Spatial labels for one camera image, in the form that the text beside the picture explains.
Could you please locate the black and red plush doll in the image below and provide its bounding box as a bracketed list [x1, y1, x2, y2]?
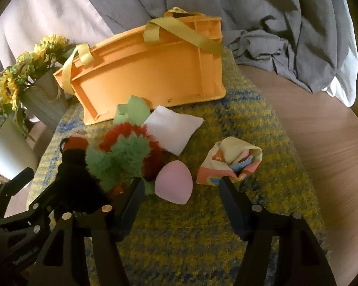
[59, 136, 109, 213]

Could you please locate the pale green cloth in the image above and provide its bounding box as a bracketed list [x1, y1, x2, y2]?
[113, 95, 151, 126]

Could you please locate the pink egg-shaped sponge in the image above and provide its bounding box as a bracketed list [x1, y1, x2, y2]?
[154, 160, 194, 205]

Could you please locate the white fabric pouch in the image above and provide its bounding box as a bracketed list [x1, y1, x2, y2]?
[143, 105, 205, 156]

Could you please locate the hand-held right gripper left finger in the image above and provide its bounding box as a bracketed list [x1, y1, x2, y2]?
[27, 178, 146, 286]

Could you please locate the yellow and blue woven mat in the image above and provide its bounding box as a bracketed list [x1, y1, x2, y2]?
[27, 48, 332, 286]

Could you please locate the grey curtain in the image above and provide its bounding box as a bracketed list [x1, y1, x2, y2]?
[72, 0, 351, 94]

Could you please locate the red and green plush toy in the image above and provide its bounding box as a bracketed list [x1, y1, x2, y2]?
[85, 122, 164, 198]

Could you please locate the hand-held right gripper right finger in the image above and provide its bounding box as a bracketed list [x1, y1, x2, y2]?
[219, 177, 338, 286]

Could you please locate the orange plastic basket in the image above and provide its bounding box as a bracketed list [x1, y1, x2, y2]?
[53, 7, 227, 126]

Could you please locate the white plant pot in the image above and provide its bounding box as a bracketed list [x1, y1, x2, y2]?
[0, 116, 38, 180]

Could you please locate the colourful patterned cloth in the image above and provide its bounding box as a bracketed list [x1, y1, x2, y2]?
[196, 136, 263, 187]

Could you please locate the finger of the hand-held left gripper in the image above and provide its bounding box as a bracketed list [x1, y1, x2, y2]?
[0, 167, 35, 213]
[0, 179, 64, 236]

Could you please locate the grey ribbed flower pot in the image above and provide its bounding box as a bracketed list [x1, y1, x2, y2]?
[19, 67, 71, 132]

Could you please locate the white curtain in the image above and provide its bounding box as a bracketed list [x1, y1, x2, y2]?
[325, 36, 358, 108]
[0, 0, 120, 123]

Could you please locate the artificial sunflower bouquet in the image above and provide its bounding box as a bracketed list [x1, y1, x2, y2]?
[0, 34, 76, 111]

